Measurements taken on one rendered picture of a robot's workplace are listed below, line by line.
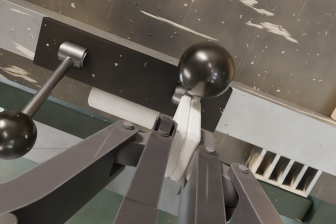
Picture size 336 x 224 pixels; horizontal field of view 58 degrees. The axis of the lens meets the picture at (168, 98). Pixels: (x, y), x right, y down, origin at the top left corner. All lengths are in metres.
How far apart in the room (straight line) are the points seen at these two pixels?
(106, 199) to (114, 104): 0.19
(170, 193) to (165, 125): 2.34
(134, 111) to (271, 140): 0.15
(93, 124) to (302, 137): 0.27
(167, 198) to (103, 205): 2.08
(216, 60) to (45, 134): 3.06
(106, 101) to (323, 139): 0.23
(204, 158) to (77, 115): 0.32
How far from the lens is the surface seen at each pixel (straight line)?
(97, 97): 0.34
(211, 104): 0.31
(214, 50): 0.19
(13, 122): 0.25
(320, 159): 0.36
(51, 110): 0.47
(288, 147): 0.35
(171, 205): 2.50
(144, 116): 0.34
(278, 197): 0.48
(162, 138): 0.16
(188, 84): 0.19
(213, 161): 0.16
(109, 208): 0.47
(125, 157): 0.16
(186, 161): 0.17
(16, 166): 0.51
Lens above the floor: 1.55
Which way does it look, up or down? 38 degrees down
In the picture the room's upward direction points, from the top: 83 degrees counter-clockwise
